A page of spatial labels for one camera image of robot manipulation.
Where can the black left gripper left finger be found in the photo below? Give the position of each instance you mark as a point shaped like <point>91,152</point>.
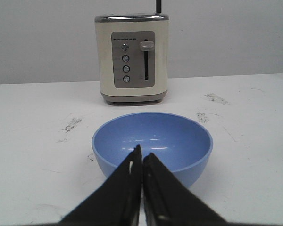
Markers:
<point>116,202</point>

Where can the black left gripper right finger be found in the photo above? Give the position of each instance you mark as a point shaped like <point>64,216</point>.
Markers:
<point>168,203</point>

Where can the blue bowl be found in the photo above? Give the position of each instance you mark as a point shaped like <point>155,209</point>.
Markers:
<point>181,144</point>

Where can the cream and chrome toaster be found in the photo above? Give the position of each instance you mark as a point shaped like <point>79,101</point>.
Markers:
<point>132,52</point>

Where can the black tripod pole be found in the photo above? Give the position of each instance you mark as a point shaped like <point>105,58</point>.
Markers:
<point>158,7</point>

